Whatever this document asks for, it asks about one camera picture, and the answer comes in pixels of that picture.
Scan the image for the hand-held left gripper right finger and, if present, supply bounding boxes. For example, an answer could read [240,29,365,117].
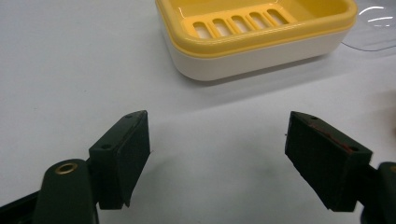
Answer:
[284,110,374,213]

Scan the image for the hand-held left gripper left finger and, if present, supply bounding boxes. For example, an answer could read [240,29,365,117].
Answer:
[88,109,151,211]

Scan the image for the yellow and white soap box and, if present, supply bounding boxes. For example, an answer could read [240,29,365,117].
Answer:
[154,0,359,82]

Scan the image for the clear plastic lid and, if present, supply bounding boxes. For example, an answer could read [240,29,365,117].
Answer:
[341,0,396,52]

